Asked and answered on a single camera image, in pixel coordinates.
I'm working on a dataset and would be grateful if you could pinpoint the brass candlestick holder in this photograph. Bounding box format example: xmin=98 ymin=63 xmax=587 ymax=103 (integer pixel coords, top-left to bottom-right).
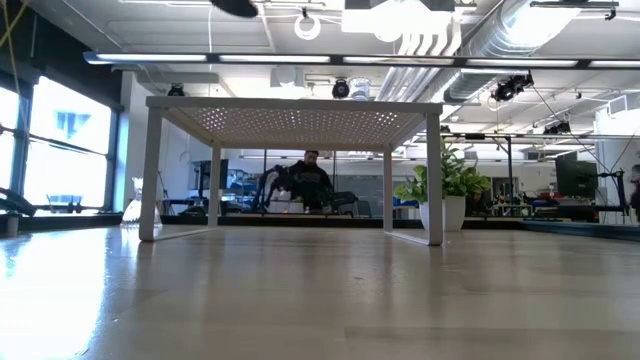
xmin=208 ymin=0 xmax=260 ymax=19

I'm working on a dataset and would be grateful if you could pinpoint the person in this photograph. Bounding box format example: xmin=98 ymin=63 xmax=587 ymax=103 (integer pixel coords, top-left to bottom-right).
xmin=287 ymin=149 xmax=335 ymax=214

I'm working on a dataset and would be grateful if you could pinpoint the white perforated metal shelf riser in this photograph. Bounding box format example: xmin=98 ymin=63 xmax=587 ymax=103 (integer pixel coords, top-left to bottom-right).
xmin=138 ymin=95 xmax=445 ymax=247

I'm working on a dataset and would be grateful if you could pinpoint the long ceiling light strip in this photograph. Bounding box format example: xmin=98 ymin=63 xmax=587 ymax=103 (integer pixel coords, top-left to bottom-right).
xmin=82 ymin=50 xmax=640 ymax=70

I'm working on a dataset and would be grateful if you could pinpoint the green potted plant white pot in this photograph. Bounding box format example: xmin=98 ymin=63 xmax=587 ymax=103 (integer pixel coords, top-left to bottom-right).
xmin=393 ymin=139 xmax=494 ymax=232

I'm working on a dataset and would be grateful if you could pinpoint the white ceiling fixture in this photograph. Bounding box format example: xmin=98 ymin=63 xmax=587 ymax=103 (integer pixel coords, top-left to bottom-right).
xmin=341 ymin=0 xmax=464 ymax=57

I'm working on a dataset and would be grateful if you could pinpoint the black computer monitor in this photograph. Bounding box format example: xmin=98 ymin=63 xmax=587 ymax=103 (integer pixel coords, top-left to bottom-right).
xmin=554 ymin=158 xmax=599 ymax=200

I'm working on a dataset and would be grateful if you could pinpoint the white hanging ring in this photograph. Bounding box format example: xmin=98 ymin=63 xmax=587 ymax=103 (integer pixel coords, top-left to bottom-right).
xmin=293 ymin=13 xmax=322 ymax=42

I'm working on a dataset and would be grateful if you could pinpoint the black ceiling track camera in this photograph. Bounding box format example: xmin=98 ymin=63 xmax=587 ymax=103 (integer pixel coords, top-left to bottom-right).
xmin=491 ymin=72 xmax=535 ymax=103

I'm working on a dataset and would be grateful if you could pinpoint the silver ventilation duct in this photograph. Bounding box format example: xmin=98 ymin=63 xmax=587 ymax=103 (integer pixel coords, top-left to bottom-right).
xmin=442 ymin=0 xmax=584 ymax=104

